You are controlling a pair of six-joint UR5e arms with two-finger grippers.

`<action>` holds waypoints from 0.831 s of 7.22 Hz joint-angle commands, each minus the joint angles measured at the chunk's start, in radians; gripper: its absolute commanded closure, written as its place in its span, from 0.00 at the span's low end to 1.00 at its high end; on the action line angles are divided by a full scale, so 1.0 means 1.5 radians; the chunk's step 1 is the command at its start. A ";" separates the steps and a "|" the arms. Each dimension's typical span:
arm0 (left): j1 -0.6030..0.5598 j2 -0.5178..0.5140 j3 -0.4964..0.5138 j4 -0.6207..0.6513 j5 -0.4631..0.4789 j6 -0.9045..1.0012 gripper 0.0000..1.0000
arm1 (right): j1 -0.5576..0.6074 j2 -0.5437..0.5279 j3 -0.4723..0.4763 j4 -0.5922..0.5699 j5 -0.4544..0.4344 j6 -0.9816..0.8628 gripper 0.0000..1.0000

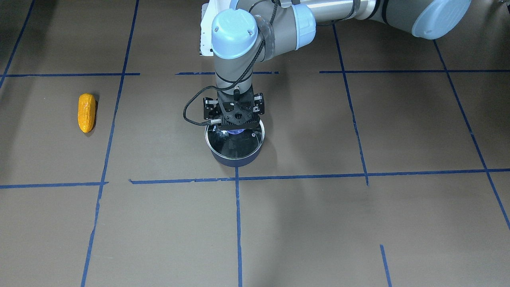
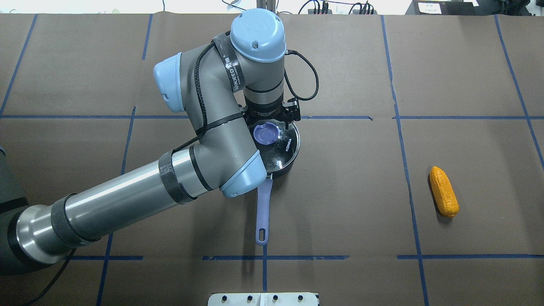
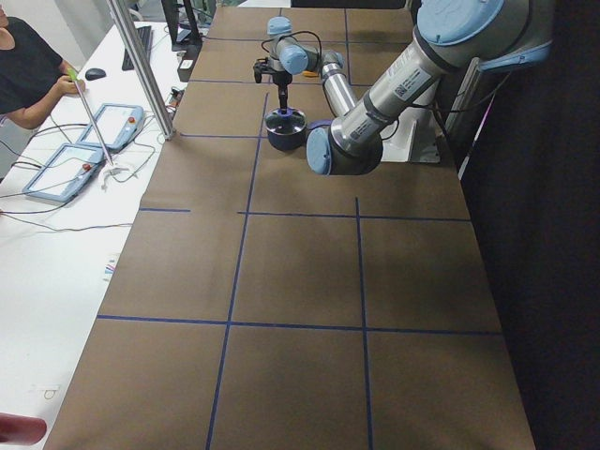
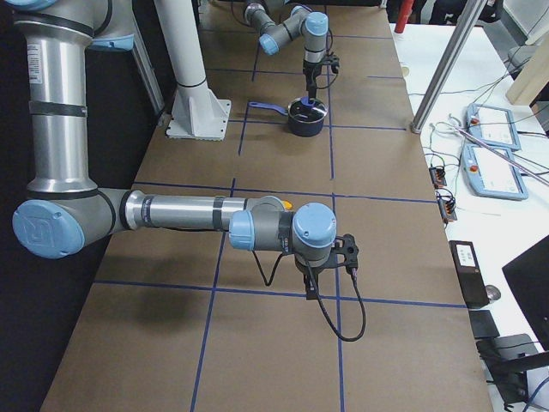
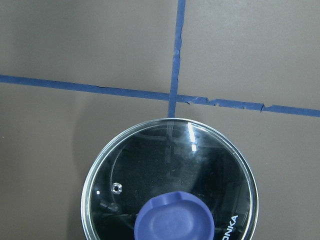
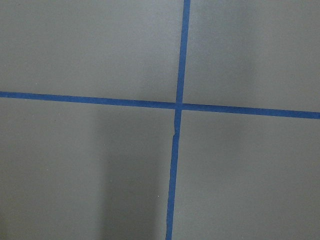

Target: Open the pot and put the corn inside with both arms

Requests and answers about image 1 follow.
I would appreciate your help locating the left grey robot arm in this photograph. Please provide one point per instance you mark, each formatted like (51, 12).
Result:
(240, 33)

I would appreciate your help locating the dark blue saucepan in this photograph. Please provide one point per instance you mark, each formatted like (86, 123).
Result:
(235, 153)

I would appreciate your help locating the yellow toy corn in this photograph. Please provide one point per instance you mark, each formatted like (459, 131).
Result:
(86, 112)

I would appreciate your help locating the white mounting pillar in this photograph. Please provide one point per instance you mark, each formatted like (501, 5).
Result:
(209, 11)

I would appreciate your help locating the glass pot lid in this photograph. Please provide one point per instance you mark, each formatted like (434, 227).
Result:
(235, 139)

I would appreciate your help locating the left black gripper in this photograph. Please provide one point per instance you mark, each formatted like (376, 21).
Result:
(208, 109)

